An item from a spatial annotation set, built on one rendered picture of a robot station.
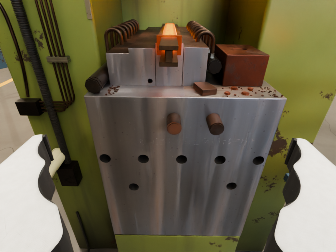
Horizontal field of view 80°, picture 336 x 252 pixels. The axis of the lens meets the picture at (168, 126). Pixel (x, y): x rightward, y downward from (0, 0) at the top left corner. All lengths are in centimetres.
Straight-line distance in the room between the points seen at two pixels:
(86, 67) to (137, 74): 21
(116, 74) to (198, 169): 28
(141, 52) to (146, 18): 48
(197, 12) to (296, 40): 40
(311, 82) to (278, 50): 14
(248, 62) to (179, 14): 50
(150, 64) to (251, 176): 34
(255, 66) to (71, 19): 44
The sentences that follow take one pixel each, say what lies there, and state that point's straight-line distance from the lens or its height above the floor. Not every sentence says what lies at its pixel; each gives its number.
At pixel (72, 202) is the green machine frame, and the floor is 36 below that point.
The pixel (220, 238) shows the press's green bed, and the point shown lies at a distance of 72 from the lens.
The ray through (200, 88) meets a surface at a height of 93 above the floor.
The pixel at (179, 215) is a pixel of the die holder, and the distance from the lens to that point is 61.
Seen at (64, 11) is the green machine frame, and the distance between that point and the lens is 60.
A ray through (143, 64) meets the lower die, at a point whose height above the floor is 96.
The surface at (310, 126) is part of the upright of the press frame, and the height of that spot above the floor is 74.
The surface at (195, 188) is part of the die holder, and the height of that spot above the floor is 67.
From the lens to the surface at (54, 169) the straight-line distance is 72.
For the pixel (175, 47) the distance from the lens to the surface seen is 31.
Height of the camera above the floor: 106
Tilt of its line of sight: 31 degrees down
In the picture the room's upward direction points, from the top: 1 degrees clockwise
